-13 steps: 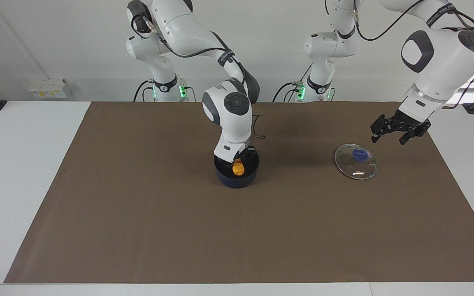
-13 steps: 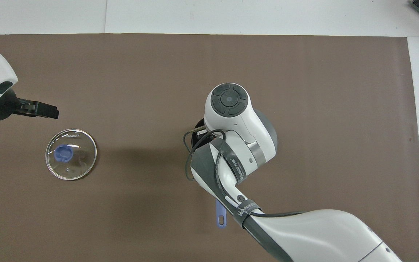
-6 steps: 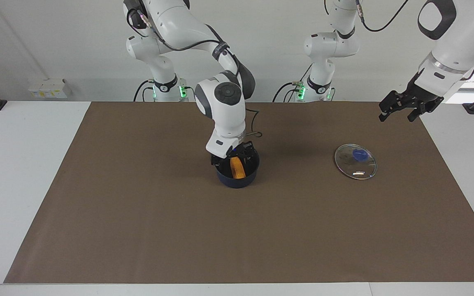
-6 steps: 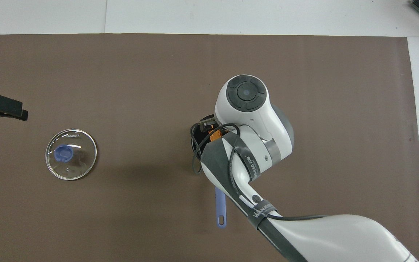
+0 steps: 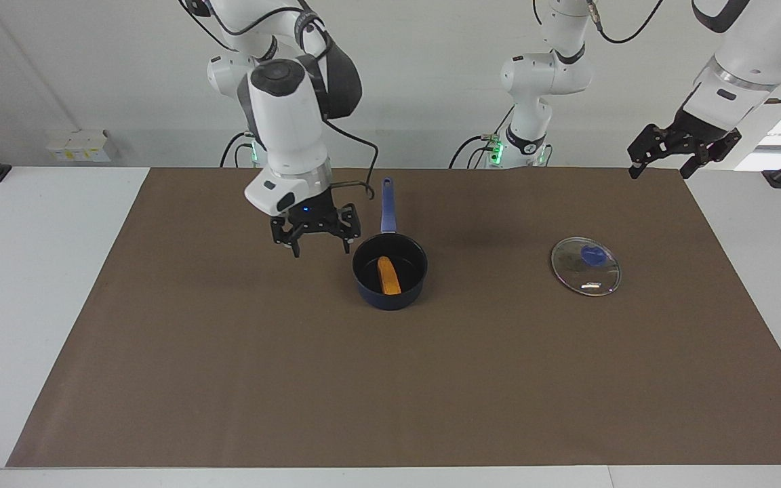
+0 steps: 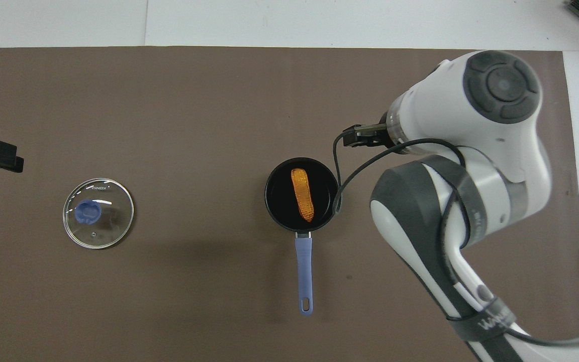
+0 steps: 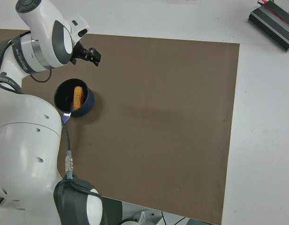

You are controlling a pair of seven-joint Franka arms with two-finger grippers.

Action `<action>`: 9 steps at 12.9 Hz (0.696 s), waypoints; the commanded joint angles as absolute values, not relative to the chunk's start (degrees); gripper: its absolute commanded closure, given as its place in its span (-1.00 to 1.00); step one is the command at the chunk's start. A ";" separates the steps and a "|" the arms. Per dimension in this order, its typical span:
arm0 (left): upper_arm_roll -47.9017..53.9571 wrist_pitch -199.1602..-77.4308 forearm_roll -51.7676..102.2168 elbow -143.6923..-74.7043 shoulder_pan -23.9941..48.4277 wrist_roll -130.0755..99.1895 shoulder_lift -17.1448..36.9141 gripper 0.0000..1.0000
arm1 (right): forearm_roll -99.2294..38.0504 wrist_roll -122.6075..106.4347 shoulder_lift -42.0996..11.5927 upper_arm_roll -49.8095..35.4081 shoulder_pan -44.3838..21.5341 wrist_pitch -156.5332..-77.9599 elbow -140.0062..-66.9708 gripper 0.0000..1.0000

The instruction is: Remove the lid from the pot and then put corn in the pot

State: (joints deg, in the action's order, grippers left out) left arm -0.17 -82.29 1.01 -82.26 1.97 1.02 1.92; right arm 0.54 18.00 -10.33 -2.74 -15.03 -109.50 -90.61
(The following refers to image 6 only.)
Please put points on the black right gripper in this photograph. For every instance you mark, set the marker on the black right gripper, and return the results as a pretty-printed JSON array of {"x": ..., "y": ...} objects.
[{"x": 374, "y": 136}]

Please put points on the glass lid blue knob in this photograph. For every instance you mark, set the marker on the glass lid blue knob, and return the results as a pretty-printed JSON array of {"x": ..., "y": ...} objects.
[{"x": 98, "y": 213}]

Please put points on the orange toy corn cob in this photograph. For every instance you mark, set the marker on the orange toy corn cob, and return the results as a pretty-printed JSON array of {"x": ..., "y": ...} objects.
[{"x": 302, "y": 196}]

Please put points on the brown table mat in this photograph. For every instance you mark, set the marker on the brown table mat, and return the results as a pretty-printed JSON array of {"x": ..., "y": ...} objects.
[{"x": 169, "y": 100}]

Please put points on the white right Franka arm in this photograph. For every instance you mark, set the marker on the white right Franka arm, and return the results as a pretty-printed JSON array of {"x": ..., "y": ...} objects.
[{"x": 470, "y": 125}]

